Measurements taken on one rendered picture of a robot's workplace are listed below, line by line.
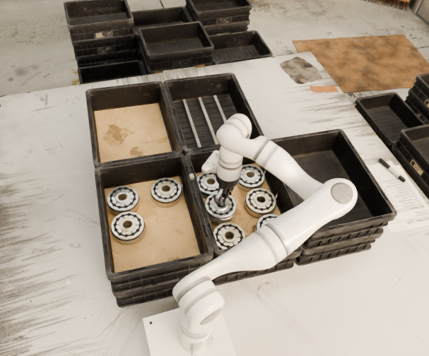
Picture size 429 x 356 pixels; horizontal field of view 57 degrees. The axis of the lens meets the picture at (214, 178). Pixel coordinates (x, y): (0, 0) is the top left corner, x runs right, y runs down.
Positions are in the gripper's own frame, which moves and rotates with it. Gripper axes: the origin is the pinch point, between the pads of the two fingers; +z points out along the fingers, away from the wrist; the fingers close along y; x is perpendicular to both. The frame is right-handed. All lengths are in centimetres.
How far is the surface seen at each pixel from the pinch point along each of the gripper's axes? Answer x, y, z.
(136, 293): 8.2, -39.0, 7.2
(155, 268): 3.6, -34.2, -5.8
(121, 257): 17.6, -32.8, 4.2
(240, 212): -6.0, 0.6, 4.2
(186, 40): 90, 123, 38
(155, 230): 14.2, -19.7, 4.2
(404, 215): -58, 41, 17
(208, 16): 88, 148, 32
